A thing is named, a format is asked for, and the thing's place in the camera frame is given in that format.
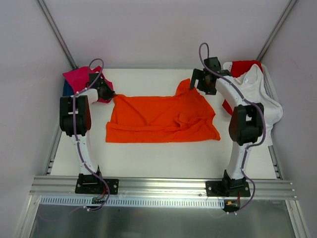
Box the white plastic laundry basket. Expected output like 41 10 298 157
222 62 279 103

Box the orange t shirt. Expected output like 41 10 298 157
106 79 221 143

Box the metal frame post left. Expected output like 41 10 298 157
36 0 77 69

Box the pink t shirt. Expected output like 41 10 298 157
62 66 114 104

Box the white tank top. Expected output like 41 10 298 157
230 64 283 146

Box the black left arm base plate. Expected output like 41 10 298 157
75 174 119 195

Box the dark blue t shirt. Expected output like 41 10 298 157
62 80 74 96

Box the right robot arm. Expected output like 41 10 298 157
190 57 266 197

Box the aluminium mounting rail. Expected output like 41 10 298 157
29 176 298 200

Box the metal frame post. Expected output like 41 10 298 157
36 0 77 69
256 0 299 61

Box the white slotted cable duct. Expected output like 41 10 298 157
40 196 225 209

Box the red t shirt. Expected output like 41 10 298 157
222 60 263 115

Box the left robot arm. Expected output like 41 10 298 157
59 72 119 195

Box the metal frame post right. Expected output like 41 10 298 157
256 0 299 61

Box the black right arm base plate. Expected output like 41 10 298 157
205 180 251 197

